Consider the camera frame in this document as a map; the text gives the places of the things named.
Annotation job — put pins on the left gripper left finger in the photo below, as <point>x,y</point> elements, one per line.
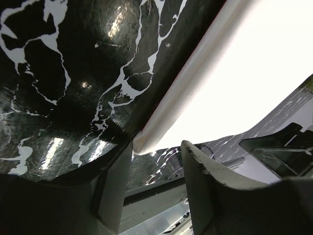
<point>85,201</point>

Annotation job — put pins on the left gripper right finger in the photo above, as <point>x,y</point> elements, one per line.
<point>223,202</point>

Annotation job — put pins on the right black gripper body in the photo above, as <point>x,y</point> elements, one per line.
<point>287,153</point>

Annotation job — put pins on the white t shirt red print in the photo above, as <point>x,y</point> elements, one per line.
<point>254,54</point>

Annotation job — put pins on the black patterned table mat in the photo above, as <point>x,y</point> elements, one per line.
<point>80,77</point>

